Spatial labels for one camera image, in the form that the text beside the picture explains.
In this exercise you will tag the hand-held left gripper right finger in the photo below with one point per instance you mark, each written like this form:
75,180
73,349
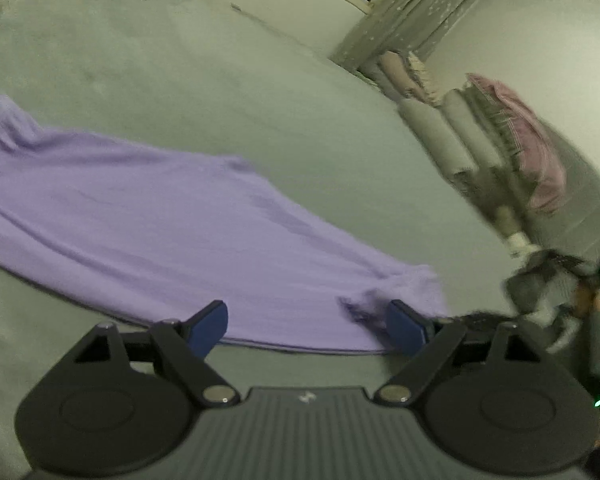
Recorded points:
405,331

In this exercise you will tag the purple pants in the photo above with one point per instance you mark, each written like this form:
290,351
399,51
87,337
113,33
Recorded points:
155,210

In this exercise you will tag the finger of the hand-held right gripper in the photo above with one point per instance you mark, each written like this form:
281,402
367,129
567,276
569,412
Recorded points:
485,318

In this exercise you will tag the grey bed blanket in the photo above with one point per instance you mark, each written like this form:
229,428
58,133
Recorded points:
280,85

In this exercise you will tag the pink folded blanket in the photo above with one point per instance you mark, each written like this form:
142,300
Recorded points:
397,75

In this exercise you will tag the grey star curtain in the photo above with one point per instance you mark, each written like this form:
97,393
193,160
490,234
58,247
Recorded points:
420,10

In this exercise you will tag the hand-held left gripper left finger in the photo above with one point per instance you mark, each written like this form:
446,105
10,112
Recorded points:
212,326

